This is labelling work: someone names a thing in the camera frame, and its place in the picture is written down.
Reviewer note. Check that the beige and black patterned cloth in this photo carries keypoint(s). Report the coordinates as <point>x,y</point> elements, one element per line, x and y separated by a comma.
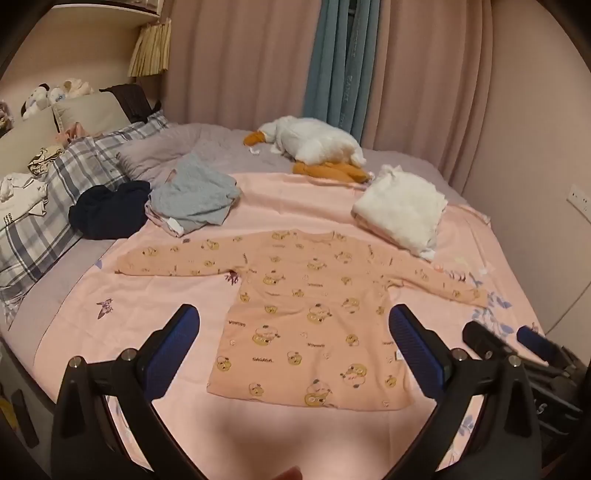
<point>44,159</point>

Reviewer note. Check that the plaid pillow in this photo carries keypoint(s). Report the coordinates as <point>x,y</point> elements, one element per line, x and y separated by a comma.
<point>74,170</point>

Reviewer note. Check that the cream plush toy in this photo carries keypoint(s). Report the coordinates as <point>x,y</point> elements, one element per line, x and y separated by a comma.
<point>78,87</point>

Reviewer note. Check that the dark brown cloth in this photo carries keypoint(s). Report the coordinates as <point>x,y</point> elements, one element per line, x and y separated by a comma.
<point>134,104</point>

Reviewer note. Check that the dark navy cloth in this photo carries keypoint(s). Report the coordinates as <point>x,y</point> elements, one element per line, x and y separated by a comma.
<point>108,210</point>

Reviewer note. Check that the white and black dog plush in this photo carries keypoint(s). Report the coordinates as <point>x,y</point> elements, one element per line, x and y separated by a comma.
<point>34,101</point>

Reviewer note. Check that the white wall socket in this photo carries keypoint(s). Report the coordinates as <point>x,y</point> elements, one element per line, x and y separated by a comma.
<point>579,198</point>

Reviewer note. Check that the person's left hand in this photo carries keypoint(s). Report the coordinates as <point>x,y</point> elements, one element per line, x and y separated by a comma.
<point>290,474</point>

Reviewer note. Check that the pink printed blanket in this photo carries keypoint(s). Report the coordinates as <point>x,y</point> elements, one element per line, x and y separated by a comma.
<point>138,300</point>

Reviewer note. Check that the grey folded clothes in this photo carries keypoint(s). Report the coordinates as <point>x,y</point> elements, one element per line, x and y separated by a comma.
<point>194,194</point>

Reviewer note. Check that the white wall shelf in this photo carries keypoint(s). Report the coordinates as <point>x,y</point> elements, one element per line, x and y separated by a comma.
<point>92,14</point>

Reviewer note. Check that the teal curtain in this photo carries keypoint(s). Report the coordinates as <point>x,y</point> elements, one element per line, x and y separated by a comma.
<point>344,69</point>

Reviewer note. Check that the white printed garment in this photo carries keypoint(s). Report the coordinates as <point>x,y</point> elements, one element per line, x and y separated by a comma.
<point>21,196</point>

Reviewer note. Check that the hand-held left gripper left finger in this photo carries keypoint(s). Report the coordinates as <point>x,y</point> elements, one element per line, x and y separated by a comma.
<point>173,350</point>

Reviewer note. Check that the white goose plush toy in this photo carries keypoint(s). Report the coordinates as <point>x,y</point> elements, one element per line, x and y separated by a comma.
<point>314,141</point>

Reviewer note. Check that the beige headboard cushion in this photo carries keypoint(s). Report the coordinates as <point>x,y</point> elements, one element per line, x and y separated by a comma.
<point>92,113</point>
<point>27,131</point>

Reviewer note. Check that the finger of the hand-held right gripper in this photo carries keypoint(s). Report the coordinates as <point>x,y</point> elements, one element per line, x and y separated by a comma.
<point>485,339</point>
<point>535,341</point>

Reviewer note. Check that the pink curtain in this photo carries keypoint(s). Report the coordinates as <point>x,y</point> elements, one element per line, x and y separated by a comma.
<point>231,60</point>

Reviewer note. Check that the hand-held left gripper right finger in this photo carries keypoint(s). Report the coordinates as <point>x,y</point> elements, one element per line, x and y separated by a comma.
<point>415,350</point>

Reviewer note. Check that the yellow fringed hanging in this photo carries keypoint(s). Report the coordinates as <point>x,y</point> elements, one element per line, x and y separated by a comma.
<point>150,48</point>

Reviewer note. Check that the white and blue plush toy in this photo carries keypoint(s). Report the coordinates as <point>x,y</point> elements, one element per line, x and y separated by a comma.
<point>57,94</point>

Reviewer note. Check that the orange cartoon print shirt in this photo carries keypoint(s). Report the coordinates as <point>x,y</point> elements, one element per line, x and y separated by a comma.
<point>300,323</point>

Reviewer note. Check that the white folded clothes stack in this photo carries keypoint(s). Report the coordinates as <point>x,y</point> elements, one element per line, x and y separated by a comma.
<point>401,207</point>

